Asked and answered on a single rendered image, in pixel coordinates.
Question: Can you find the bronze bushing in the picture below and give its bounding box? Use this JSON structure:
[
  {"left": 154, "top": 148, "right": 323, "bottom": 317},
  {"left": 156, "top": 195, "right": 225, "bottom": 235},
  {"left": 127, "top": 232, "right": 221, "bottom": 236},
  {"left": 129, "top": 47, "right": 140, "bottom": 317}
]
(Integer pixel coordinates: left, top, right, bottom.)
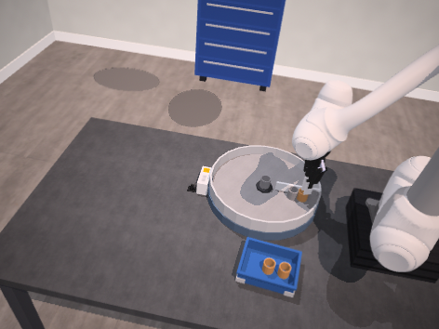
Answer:
[
  {"left": 262, "top": 258, "right": 275, "bottom": 275},
  {"left": 277, "top": 262, "right": 291, "bottom": 279},
  {"left": 297, "top": 188, "right": 309, "bottom": 202}
]

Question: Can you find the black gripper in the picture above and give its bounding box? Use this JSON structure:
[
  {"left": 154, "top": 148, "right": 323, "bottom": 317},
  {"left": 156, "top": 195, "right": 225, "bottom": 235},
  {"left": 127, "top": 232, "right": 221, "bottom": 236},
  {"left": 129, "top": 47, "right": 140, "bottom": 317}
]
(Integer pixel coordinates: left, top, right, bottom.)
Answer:
[{"left": 301, "top": 151, "right": 330, "bottom": 195}]

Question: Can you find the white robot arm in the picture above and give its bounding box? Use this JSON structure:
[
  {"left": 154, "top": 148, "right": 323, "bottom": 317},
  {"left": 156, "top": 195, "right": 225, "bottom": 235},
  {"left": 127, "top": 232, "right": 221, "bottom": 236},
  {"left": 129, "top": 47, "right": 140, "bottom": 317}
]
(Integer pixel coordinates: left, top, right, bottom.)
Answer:
[{"left": 292, "top": 45, "right": 439, "bottom": 272}]

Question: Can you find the blue crate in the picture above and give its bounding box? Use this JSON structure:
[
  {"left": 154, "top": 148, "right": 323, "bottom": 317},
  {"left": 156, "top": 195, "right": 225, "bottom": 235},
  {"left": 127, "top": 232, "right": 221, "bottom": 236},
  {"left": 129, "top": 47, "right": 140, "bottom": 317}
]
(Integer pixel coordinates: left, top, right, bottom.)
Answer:
[{"left": 235, "top": 237, "right": 302, "bottom": 297}]

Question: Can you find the grey metal bushing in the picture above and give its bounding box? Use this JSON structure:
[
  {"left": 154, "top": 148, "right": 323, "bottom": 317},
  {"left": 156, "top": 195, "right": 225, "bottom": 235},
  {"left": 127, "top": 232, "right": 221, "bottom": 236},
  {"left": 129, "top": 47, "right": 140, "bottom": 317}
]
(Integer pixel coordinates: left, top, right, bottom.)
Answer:
[
  {"left": 286, "top": 186, "right": 299, "bottom": 201},
  {"left": 307, "top": 190, "right": 319, "bottom": 204},
  {"left": 259, "top": 175, "right": 271, "bottom": 190}
]

